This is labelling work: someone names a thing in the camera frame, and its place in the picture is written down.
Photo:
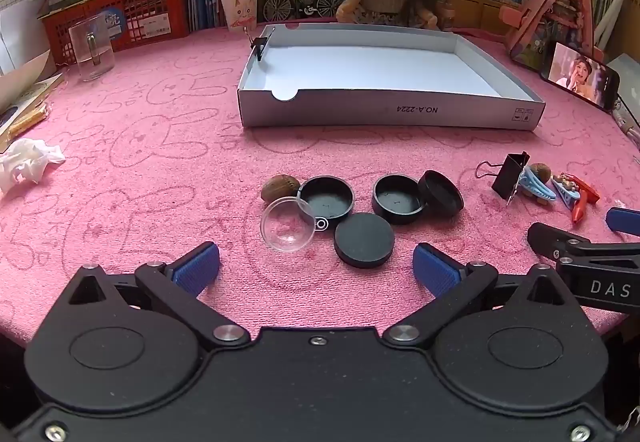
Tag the clear glass mug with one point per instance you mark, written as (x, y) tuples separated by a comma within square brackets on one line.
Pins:
[(92, 52)]

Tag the red plastic basket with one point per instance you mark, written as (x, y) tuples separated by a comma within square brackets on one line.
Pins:
[(150, 7)]

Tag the black smartphone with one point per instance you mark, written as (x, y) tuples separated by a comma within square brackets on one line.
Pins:
[(580, 72)]

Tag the small black binder clip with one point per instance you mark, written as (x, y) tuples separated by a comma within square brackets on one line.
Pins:
[(260, 44)]

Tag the plain blue hair clip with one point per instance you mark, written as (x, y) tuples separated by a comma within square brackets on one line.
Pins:
[(537, 189)]

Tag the black round lid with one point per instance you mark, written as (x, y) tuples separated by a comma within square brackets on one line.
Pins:
[(364, 239), (442, 194)]

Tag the blue hair clip with bears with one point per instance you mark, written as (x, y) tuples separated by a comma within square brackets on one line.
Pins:
[(565, 192)]

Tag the brown nut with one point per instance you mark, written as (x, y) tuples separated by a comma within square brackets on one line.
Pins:
[(280, 187), (541, 170)]

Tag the pink rabbit-print blanket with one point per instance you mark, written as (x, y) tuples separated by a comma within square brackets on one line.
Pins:
[(150, 147)]

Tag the clear plastic half sphere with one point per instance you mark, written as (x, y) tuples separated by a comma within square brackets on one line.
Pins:
[(285, 227)]

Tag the white cardboard box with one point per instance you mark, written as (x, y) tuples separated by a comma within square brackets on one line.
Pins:
[(375, 72)]

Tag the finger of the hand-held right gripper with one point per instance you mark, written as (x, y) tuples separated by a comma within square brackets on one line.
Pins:
[(550, 239), (622, 221)]

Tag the wooden drawer unit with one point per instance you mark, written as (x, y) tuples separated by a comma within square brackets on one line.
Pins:
[(480, 12)]

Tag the pink foam block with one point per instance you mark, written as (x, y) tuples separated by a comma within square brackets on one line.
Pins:
[(512, 17)]

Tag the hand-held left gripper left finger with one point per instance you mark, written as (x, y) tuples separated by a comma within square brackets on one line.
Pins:
[(197, 267)]

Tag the pink tent-shaped toy case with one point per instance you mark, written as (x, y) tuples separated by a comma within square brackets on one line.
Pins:
[(565, 2)]

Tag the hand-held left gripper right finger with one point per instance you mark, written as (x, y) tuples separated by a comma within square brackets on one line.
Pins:
[(435, 269)]

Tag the crumpled white tissue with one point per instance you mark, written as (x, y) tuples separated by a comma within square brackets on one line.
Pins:
[(25, 162)]

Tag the yellow packet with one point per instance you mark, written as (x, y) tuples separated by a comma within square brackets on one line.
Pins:
[(25, 119)]

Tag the black round container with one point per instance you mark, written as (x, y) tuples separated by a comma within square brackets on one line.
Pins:
[(397, 197), (325, 197)]

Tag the white paper cup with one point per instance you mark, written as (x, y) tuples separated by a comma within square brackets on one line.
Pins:
[(239, 7)]

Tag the open paper booklet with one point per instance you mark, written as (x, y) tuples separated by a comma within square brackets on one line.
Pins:
[(25, 82)]

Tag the large black binder clip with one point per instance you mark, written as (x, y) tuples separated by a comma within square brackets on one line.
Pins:
[(510, 174)]

